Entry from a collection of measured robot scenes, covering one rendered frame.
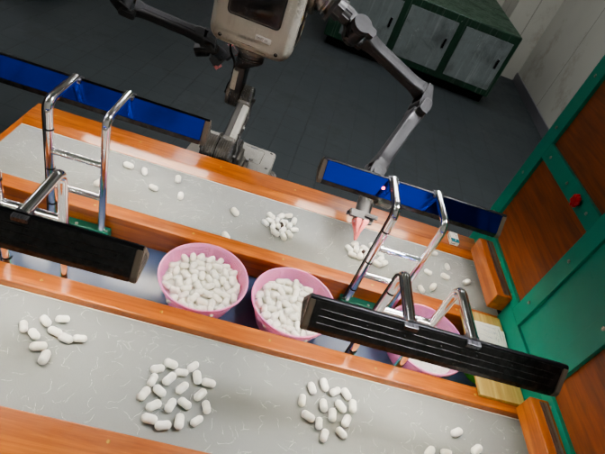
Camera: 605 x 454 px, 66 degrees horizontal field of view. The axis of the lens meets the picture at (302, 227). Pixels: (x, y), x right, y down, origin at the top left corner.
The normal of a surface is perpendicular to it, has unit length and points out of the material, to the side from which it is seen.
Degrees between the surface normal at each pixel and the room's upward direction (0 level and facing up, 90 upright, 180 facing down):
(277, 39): 90
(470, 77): 90
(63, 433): 0
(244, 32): 90
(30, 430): 0
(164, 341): 0
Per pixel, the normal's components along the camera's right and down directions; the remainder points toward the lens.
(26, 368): 0.30, -0.72
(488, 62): -0.17, 0.61
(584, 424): -0.95, -0.29
